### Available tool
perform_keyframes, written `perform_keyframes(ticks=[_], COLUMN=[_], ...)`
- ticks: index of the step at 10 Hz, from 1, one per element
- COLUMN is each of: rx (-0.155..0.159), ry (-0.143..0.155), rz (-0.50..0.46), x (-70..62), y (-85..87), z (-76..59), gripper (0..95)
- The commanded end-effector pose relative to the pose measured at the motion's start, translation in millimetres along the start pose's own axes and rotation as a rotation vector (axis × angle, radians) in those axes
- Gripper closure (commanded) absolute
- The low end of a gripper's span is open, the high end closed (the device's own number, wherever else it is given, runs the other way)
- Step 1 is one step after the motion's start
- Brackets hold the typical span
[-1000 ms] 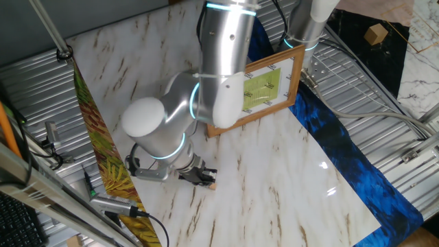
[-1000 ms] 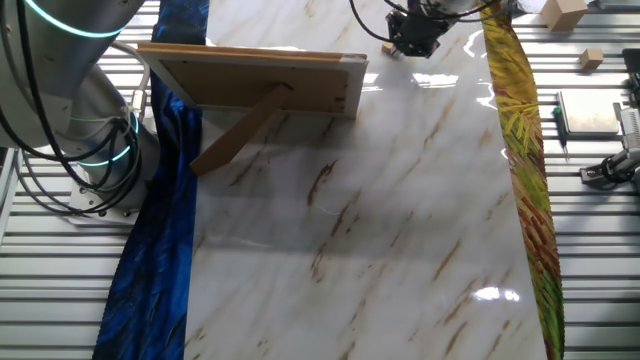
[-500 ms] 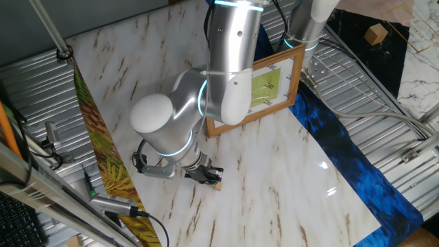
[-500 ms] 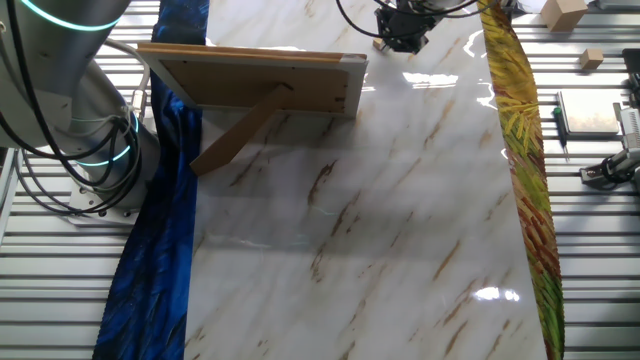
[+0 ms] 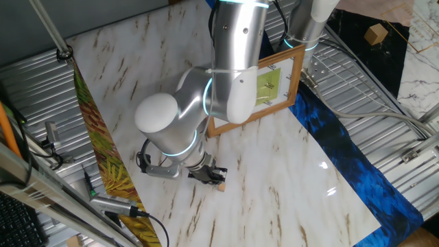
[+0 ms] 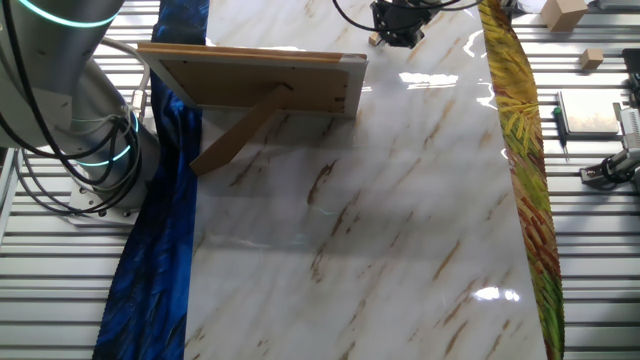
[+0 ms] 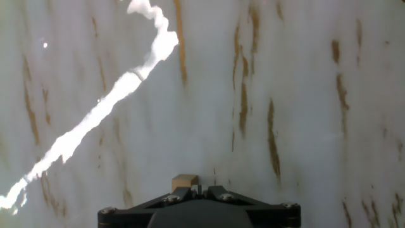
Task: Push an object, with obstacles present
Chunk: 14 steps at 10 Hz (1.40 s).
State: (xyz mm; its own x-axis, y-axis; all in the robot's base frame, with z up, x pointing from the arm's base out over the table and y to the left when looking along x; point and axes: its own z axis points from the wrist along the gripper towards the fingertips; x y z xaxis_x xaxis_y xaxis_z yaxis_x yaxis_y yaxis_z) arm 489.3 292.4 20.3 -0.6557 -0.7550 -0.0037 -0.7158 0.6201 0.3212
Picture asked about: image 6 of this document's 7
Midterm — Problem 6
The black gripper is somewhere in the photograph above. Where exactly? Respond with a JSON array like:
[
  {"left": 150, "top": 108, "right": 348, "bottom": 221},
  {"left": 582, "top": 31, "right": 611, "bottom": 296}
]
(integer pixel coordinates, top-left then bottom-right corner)
[{"left": 370, "top": 0, "right": 432, "bottom": 50}]

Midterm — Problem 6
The cardboard box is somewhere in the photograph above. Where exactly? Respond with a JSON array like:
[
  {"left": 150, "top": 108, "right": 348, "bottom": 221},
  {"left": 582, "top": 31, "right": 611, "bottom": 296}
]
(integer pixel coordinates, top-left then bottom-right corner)
[{"left": 539, "top": 0, "right": 589, "bottom": 33}]

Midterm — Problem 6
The white marble pattern sheet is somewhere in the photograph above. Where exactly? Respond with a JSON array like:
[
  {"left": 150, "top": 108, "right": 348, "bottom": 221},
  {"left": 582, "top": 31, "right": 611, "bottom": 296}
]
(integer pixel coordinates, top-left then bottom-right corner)
[{"left": 182, "top": 0, "right": 549, "bottom": 360}]

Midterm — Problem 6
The grey metal plate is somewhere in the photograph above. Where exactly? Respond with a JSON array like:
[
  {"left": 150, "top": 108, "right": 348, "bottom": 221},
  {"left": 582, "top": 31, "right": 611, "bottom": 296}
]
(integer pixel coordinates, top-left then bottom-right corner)
[{"left": 556, "top": 88, "right": 621, "bottom": 136}]

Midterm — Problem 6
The yellow green painted mat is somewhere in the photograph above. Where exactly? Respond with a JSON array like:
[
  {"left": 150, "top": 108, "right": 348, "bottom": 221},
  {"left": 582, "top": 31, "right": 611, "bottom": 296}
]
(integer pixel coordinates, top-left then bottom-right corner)
[{"left": 474, "top": 0, "right": 566, "bottom": 360}]

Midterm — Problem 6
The blue painted mat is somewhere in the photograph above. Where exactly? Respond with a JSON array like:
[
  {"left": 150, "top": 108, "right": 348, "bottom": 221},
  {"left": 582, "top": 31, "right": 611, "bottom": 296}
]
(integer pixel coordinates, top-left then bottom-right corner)
[{"left": 92, "top": 0, "right": 211, "bottom": 360}]

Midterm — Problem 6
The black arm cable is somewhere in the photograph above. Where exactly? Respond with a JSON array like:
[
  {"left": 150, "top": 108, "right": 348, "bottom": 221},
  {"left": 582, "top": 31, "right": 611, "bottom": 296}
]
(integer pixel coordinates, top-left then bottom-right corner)
[{"left": 332, "top": 0, "right": 464, "bottom": 33}]

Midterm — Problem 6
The wooden picture frame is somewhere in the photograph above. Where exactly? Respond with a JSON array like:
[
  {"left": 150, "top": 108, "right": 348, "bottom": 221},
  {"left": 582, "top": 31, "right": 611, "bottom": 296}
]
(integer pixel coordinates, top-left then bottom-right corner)
[{"left": 135, "top": 42, "right": 369, "bottom": 177}]

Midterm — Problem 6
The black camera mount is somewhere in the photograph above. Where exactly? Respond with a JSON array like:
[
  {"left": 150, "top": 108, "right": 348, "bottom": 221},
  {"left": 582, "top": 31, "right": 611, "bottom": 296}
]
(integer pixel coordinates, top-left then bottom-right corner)
[{"left": 621, "top": 47, "right": 640, "bottom": 106}]

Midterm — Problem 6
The silver ribbed camera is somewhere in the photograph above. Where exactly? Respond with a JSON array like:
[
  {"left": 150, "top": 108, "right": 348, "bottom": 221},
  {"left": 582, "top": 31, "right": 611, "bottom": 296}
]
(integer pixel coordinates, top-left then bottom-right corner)
[{"left": 613, "top": 102, "right": 640, "bottom": 151}]

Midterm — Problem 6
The thick grey base cable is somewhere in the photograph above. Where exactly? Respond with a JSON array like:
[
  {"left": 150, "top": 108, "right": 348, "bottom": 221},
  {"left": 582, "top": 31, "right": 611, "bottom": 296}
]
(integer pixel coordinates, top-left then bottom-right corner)
[{"left": 97, "top": 37, "right": 152, "bottom": 124}]

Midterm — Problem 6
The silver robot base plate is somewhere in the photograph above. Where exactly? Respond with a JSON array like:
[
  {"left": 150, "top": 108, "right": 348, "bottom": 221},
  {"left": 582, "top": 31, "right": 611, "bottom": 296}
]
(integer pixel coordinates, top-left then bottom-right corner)
[{"left": 66, "top": 174, "right": 144, "bottom": 225}]

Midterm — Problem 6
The black base cable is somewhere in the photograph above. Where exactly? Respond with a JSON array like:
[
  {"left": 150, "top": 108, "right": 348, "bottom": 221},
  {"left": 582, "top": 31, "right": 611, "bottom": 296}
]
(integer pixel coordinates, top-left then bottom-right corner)
[{"left": 0, "top": 0, "right": 144, "bottom": 217}]

